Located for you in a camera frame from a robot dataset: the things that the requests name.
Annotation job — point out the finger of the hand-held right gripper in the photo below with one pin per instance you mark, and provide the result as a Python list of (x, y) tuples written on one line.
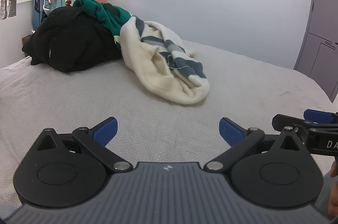
[(286, 121), (317, 115)]

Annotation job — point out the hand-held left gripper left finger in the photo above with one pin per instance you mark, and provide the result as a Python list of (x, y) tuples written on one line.
[(107, 131)]

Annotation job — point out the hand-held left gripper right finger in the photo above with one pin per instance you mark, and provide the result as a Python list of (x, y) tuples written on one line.
[(231, 131)]

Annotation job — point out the person's right hand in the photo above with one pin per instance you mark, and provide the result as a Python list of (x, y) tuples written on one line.
[(334, 202)]

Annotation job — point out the white bed sheet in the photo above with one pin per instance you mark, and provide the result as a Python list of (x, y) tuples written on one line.
[(79, 99)]

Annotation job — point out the black garment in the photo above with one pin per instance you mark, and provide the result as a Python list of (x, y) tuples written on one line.
[(71, 41)]

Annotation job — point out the grey door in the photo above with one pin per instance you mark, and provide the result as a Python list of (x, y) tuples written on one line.
[(322, 15)]

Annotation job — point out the green hoodie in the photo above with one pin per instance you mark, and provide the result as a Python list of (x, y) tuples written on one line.
[(111, 15)]

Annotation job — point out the brown wooden nightstand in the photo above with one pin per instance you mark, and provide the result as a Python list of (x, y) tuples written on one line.
[(26, 41)]

